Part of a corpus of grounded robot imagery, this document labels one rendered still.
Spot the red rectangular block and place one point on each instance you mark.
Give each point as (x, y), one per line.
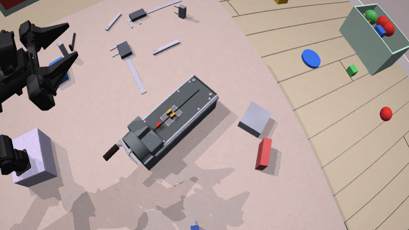
(263, 154)

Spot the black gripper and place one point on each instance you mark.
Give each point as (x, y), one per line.
(42, 82)

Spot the blue rectangular block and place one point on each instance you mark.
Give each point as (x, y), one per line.
(66, 75)

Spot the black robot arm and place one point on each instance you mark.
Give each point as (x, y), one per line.
(10, 159)

